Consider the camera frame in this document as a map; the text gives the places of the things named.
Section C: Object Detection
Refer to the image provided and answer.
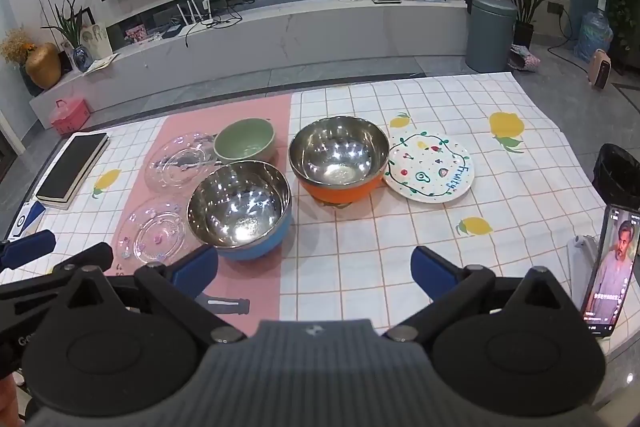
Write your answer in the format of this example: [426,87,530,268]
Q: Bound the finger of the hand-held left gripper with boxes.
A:
[0,229,57,271]
[0,242,114,308]

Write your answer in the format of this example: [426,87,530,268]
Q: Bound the black mesh basket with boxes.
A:
[597,143,640,208]

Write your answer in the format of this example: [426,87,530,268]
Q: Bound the white printed card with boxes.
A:
[82,22,114,60]

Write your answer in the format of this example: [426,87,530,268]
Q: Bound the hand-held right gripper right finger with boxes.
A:
[382,246,581,342]

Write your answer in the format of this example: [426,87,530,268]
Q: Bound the golden vase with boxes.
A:
[25,43,62,90]

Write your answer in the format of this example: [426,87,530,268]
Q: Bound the black notebook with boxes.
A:
[35,132,110,210]

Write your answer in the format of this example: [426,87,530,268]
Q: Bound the blue and white box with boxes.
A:
[0,201,47,240]

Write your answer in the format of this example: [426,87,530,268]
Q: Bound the pink space heater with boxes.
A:
[587,48,617,90]

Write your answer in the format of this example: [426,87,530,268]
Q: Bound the green plant in blue vase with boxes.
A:
[42,0,96,72]

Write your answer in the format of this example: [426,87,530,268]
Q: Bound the blue stainless steel bowl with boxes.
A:
[186,159,294,263]

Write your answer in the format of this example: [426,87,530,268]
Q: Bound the dried yellow flowers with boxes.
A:
[0,27,37,65]

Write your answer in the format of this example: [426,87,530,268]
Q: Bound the pink storage box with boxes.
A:
[49,99,91,136]

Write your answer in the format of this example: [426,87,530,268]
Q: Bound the green ceramic bowl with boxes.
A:
[213,118,277,165]

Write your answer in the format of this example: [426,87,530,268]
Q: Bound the blue water jug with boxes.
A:
[574,11,614,64]

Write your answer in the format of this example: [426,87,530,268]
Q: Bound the white marble tv console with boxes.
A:
[29,0,518,122]

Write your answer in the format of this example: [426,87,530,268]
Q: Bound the smartphone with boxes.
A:
[580,203,640,339]

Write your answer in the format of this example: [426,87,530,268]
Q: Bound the black cable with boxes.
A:
[184,2,246,48]

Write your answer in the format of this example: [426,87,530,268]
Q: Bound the pink slippers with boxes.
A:
[509,44,542,72]

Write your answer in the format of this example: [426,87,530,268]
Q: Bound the lemon-print checkered tablecloth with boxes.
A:
[0,72,608,343]

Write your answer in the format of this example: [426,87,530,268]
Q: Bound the pink bottle-print placemat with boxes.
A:
[110,94,293,323]

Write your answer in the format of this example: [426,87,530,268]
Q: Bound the white router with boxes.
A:
[175,0,217,28]

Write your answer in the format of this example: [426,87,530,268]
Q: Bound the clear glass plate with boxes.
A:
[115,196,207,265]
[144,132,223,194]

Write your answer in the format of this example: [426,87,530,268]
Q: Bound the orange stainless steel bowl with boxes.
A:
[288,116,391,202]

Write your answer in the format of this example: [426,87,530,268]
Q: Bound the grey trash bin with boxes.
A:
[465,0,519,75]

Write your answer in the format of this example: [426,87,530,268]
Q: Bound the white fruit-print plate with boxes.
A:
[384,131,475,204]

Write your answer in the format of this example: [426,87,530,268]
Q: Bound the open booklet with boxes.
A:
[85,54,121,76]

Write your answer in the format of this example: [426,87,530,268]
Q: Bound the white phone stand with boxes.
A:
[566,234,601,308]

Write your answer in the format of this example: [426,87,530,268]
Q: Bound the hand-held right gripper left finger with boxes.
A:
[47,247,247,344]

